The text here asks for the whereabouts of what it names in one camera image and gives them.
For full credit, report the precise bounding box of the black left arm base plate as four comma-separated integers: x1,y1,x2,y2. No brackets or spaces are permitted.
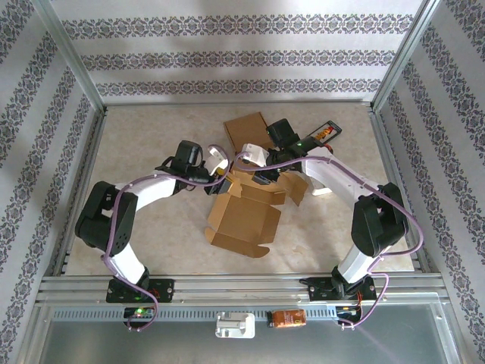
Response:
105,278,175,304

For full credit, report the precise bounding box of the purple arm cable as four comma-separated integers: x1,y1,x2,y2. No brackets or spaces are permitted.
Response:
101,143,233,334
233,151,424,330

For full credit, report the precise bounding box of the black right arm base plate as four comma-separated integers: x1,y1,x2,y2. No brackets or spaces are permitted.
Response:
308,275,377,303

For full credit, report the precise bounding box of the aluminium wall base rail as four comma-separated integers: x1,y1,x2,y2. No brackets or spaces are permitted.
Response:
102,99,374,109

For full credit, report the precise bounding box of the small green-lit circuit board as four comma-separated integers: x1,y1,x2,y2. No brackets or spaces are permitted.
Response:
124,306,156,319

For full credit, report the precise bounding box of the black parallel charging board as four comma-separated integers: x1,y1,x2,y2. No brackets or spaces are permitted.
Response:
305,119,344,147

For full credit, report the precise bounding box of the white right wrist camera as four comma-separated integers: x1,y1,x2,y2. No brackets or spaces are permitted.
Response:
241,142,271,168

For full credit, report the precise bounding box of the brown cardboard mailer box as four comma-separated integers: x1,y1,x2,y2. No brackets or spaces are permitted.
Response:
204,166,308,259
223,112,272,152

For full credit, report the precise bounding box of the orange battery pack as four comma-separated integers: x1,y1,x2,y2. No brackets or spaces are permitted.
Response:
267,309,306,328

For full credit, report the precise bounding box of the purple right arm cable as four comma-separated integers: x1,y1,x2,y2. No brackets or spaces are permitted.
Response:
233,151,424,330

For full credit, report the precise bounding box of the aluminium side rail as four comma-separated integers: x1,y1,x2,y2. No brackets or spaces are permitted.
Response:
51,108,109,277
368,105,435,276

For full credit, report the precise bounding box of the aluminium mounting rail beam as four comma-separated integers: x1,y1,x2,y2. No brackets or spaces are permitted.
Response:
36,273,448,306

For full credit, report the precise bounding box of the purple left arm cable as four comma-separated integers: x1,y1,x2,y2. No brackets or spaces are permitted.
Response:
101,143,233,334

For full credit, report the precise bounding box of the white plastic bracket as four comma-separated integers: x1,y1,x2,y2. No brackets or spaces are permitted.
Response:
214,311,255,339

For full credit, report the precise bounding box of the grey slotted cable duct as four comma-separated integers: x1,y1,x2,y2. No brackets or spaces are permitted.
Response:
51,306,340,322

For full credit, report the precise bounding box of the small wired circuit board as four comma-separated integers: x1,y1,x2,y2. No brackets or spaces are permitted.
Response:
335,303,363,323

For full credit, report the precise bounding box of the grey metal sheet panel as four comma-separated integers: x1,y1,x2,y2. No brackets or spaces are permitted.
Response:
20,303,463,364

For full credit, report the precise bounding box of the aluminium corner post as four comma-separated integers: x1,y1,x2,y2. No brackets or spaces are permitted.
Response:
370,0,448,111
32,0,106,113

